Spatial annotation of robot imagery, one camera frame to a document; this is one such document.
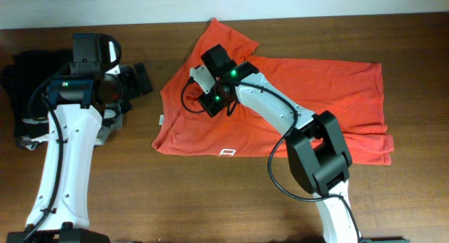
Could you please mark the folded black shirt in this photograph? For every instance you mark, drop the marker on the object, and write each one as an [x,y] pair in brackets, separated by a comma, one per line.
[22,78]

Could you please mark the folded grey white garment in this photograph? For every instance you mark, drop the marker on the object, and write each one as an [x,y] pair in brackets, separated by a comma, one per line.
[30,134]

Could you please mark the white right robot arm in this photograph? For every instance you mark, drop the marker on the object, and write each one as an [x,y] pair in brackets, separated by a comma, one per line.
[318,155]

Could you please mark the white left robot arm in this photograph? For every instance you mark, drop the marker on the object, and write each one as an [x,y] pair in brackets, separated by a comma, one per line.
[71,100]

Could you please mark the red orange t-shirt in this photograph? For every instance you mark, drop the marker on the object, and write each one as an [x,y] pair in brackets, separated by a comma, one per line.
[352,92]

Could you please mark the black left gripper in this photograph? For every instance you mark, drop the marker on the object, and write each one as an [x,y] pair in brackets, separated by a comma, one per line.
[133,88]

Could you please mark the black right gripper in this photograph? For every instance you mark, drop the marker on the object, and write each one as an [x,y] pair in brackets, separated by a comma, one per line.
[211,106]

